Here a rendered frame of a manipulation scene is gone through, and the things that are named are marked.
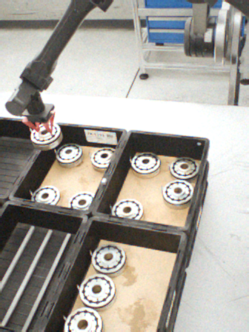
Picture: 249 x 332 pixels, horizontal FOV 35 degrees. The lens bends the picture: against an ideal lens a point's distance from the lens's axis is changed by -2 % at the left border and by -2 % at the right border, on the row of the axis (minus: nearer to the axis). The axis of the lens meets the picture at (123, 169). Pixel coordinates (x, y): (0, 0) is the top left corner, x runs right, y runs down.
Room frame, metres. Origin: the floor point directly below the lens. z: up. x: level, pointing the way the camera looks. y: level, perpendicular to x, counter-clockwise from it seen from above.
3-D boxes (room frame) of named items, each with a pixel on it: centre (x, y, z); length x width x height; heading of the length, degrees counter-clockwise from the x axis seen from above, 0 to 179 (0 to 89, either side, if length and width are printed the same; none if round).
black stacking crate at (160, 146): (0.89, -0.09, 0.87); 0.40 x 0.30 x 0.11; 155
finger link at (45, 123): (1.06, 0.23, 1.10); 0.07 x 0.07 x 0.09; 63
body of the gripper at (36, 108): (1.06, 0.24, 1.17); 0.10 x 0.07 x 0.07; 63
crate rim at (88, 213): (1.02, 0.18, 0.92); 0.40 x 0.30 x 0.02; 155
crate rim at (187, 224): (0.89, -0.09, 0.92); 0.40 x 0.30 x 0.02; 155
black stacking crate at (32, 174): (1.02, 0.18, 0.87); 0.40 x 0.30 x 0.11; 155
